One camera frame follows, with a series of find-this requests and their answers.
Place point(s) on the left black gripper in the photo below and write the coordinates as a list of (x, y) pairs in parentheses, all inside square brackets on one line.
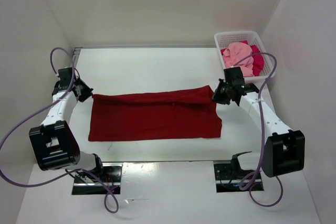
[(87, 92)]

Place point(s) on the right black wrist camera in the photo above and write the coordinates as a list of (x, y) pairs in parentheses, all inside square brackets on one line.
[(234, 76)]

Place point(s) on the white plastic basket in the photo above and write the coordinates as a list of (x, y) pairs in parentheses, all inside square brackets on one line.
[(224, 39)]

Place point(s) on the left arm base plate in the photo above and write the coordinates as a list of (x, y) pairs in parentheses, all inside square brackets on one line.
[(85, 184)]

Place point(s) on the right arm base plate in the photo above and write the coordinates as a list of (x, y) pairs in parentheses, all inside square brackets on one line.
[(225, 179)]

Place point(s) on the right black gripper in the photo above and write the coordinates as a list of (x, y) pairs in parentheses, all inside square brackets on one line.
[(217, 97)]

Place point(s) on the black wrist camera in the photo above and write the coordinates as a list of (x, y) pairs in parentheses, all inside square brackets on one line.
[(234, 76), (65, 75)]

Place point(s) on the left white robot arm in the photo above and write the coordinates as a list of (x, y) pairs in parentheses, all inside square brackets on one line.
[(53, 142)]

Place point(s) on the magenta t shirt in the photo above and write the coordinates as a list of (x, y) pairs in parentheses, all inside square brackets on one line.
[(258, 63)]

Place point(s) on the dark red t shirt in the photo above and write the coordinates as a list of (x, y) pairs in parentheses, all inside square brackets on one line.
[(154, 116)]

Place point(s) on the light pink t shirt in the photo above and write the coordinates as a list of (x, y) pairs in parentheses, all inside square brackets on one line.
[(234, 54)]

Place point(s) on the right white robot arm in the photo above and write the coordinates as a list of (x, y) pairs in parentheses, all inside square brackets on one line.
[(282, 149)]

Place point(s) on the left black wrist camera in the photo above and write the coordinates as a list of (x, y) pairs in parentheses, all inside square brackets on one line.
[(65, 75)]

